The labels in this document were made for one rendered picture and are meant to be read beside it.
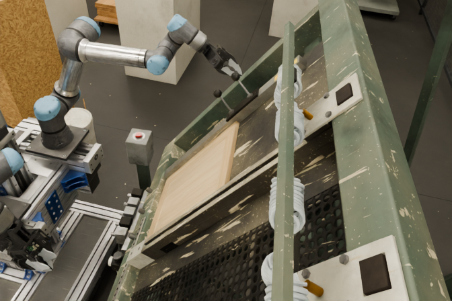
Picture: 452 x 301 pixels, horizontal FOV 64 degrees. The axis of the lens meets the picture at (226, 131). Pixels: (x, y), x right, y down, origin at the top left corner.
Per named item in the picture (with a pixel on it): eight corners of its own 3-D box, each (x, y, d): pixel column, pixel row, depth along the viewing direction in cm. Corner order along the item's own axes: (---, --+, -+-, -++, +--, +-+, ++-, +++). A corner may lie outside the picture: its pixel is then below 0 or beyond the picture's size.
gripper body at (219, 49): (229, 52, 156) (207, 34, 152) (231, 57, 149) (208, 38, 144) (218, 65, 159) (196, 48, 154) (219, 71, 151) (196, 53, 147)
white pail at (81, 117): (76, 134, 334) (64, 93, 303) (106, 141, 330) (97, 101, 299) (56, 158, 311) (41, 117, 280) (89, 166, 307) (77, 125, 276)
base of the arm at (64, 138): (35, 145, 181) (29, 131, 174) (52, 126, 191) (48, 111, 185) (62, 152, 179) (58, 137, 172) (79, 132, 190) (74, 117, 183)
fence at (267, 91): (172, 173, 194) (165, 169, 192) (306, 60, 138) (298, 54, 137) (169, 180, 190) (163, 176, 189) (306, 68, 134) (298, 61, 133)
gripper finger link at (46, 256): (62, 269, 106) (42, 251, 101) (48, 269, 109) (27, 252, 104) (68, 259, 108) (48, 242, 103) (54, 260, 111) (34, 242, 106)
